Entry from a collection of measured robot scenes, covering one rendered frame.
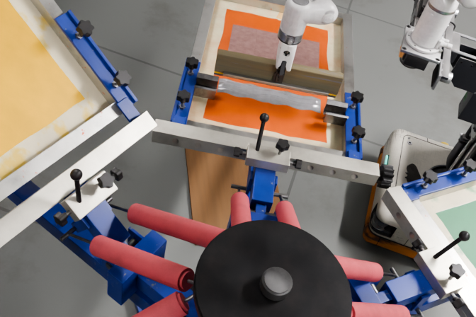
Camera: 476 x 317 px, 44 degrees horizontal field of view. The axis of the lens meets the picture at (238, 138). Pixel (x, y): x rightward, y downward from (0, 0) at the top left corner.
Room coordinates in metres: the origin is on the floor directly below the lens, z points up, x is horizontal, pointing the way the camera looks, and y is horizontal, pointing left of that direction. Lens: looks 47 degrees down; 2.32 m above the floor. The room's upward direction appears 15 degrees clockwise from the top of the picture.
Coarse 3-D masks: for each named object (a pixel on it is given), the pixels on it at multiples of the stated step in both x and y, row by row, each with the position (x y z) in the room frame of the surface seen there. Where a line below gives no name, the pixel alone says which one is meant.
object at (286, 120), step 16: (304, 32) 1.89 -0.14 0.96; (320, 32) 1.92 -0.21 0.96; (304, 48) 1.79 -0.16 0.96; (320, 48) 1.81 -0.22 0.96; (304, 64) 1.69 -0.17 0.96; (320, 64) 1.72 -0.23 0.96; (320, 96) 1.55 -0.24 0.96; (272, 112) 1.41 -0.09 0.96; (288, 112) 1.43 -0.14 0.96; (304, 112) 1.45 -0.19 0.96; (272, 128) 1.34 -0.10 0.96; (288, 128) 1.36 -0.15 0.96; (304, 128) 1.37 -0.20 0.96; (320, 128) 1.39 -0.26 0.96
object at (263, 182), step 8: (256, 168) 1.08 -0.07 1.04; (256, 176) 1.05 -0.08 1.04; (264, 176) 1.06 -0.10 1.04; (272, 176) 1.07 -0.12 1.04; (256, 184) 1.03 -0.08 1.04; (264, 184) 1.03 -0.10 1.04; (272, 184) 1.04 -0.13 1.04; (256, 192) 1.00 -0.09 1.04; (264, 192) 1.00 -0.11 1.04; (272, 192) 1.01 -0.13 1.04; (256, 200) 0.97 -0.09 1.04; (264, 200) 0.98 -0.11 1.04; (272, 200) 0.98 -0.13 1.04
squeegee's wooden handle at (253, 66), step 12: (216, 60) 1.42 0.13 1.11; (228, 60) 1.42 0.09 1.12; (240, 60) 1.42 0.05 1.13; (252, 60) 1.43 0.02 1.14; (264, 60) 1.44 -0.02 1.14; (240, 72) 1.42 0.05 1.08; (252, 72) 1.42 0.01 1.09; (264, 72) 1.43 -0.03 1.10; (288, 72) 1.43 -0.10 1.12; (300, 72) 1.44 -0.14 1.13; (312, 72) 1.44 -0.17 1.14; (324, 72) 1.45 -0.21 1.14; (336, 72) 1.47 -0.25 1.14; (300, 84) 1.44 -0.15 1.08; (312, 84) 1.44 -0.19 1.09; (324, 84) 1.44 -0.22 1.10; (336, 84) 1.45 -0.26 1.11
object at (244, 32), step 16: (240, 16) 1.88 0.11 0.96; (256, 16) 1.91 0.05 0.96; (224, 32) 1.76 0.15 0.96; (240, 32) 1.79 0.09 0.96; (256, 32) 1.81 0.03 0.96; (272, 32) 1.84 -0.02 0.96; (224, 48) 1.67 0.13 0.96; (240, 48) 1.69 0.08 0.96; (256, 48) 1.72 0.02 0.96; (272, 48) 1.74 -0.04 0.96; (240, 80) 1.52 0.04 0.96; (224, 96) 1.42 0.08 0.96; (208, 112) 1.33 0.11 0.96; (224, 112) 1.35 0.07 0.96; (240, 112) 1.37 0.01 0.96; (256, 112) 1.39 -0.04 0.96; (256, 128) 1.32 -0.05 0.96
